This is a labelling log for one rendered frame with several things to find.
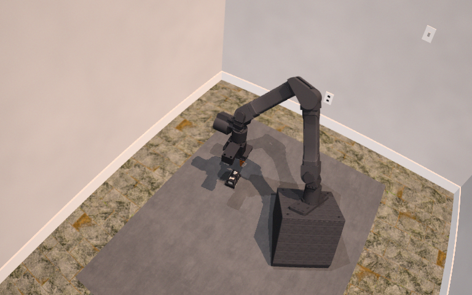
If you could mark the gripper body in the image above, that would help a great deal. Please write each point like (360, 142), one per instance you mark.
(245, 155)

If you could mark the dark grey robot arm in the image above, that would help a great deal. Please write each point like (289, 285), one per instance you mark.
(310, 104)

